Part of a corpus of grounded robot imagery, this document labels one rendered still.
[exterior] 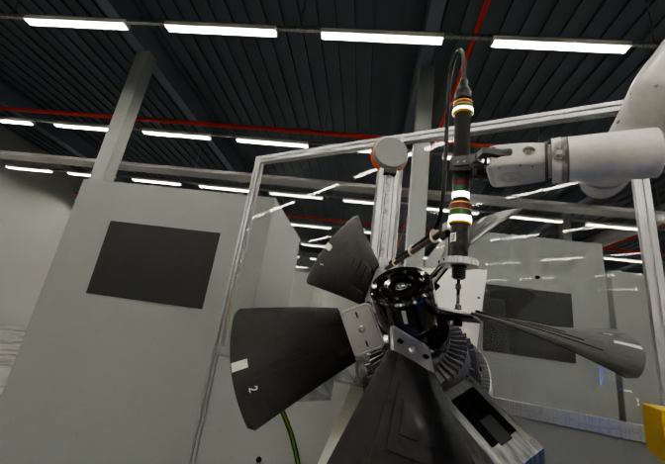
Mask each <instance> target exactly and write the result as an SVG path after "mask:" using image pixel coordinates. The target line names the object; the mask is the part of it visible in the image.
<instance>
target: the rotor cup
mask: <svg viewBox="0 0 665 464"><path fill-rule="evenodd" d="M398 283H405V284H406V285H407V287H406V289H404V290H401V291H399V290H397V289H396V288H395V287H396V285H397V284H398ZM433 290H434V292H435V289H434V284H433V281H432V279H431V277H430V275H429V274H428V273H427V272H425V271H424V270H422V269H421V268H417V267H411V266H403V267H397V268H393V269H390V270H387V271H385V272H383V273H382V274H380V275H379V276H378V277H377V278H376V279H375V280H374V281H373V283H372V284H371V287H370V297H371V300H372V302H373V306H374V309H375V312H376V317H377V320H378V323H379V324H378V325H379V327H380V330H381V333H382V336H383V338H384V341H385V344H386V346H385V347H382V348H381V350H382V351H383V353H384V354H385V353H386V352H387V350H388V349H389V325H394V326H396V327H397V328H399V329H401V330H402V331H404V332H406V333H407V334H409V335H410V336H412V337H414V338H415V339H417V340H419V341H420V342H422V343H424V344H425V345H426V346H427V347H428V348H429V349H430V353H431V359H433V358H435V357H437V356H438V355H439V354H440V353H441V352H442V351H443V350H444V349H445V347H446V346H447V344H448V343H449V340H450V328H449V323H448V321H446V320H444V319H442V318H440V317H438V316H435V315H434V314H433V313H441V314H442V312H441V311H439V310H437V309H436V308H435V307H438V303H436V304H435V300H434V296H433ZM401 311H405V312H406V316H407V319H408V324H406V325H405V324H404V320H403V316H402V313H401Z"/></svg>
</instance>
